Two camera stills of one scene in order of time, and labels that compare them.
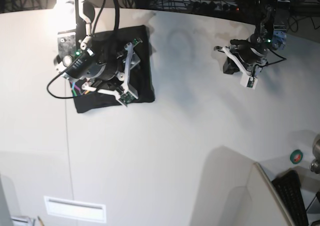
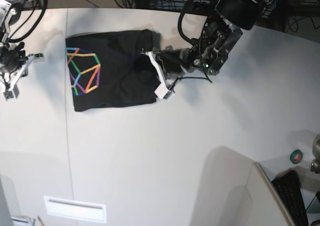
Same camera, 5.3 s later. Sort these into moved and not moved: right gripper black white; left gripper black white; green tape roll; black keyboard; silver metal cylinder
Moved: right gripper black white; left gripper black white
Not moved: black keyboard; silver metal cylinder; green tape roll
